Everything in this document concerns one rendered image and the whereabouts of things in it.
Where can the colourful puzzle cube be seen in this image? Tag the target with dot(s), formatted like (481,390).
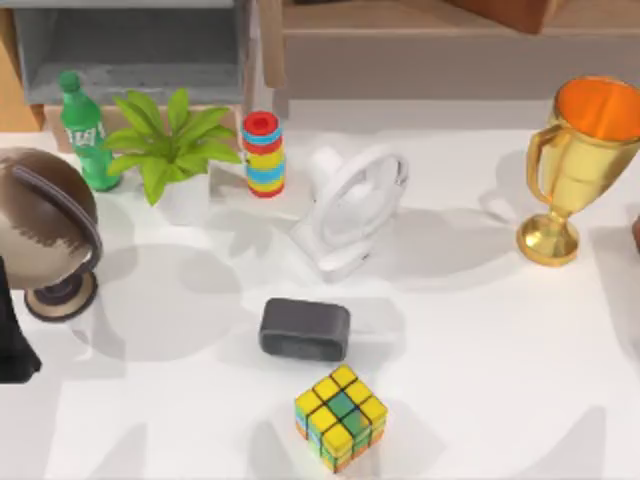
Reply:
(341,417)

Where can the white desk fan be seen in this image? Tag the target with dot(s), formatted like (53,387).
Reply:
(350,210)

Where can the dark grey box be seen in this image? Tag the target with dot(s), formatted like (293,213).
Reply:
(304,332)

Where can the brown globe on stand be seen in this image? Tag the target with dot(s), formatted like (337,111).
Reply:
(42,225)

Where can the grey cabinet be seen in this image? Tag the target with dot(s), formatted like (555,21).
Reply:
(135,50)

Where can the brown object at edge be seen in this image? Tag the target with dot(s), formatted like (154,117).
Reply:
(636,235)

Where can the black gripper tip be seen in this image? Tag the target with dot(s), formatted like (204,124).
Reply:
(12,340)

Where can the green bottle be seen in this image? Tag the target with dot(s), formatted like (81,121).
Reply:
(82,131)

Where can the stack of coloured rings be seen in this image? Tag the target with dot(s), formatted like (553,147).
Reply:
(263,155)

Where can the wooden cupboard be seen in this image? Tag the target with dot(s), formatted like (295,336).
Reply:
(410,55)

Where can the gold trophy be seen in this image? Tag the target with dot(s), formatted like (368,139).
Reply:
(580,150)

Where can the green potted plant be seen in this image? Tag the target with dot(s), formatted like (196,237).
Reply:
(167,145)

